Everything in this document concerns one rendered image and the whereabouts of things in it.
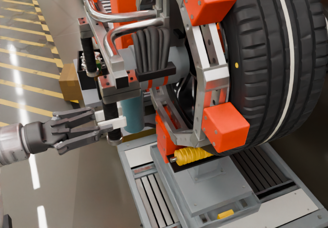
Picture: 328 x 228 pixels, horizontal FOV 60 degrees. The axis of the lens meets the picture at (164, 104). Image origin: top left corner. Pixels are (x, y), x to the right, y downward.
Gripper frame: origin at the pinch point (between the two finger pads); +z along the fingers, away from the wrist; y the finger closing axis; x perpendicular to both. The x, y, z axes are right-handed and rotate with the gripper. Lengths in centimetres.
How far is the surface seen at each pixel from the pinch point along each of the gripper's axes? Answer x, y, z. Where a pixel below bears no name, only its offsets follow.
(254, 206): -66, 7, 55
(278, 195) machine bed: -76, 3, 75
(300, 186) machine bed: -75, 3, 88
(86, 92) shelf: -38, -63, -3
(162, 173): -66, -23, 23
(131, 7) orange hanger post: 3, -61, 23
